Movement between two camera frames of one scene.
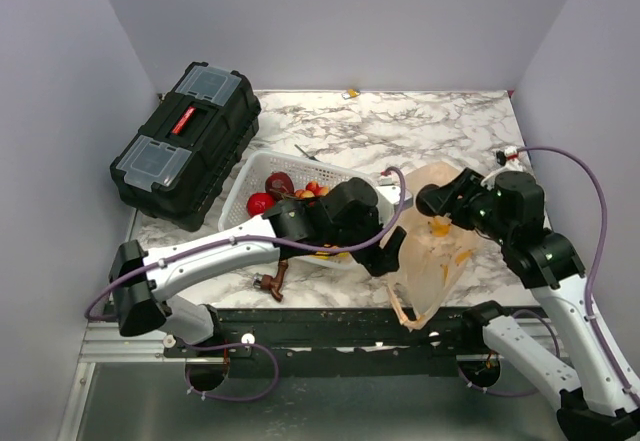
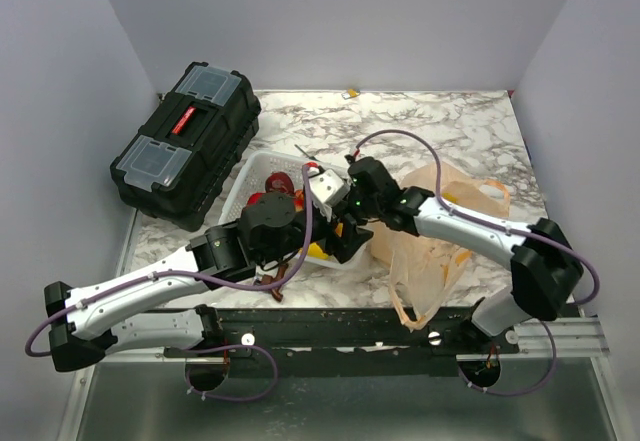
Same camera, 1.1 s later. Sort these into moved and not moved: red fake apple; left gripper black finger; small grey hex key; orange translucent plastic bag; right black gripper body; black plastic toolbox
Moved: left gripper black finger; right black gripper body
Not moved: orange translucent plastic bag; small grey hex key; black plastic toolbox; red fake apple
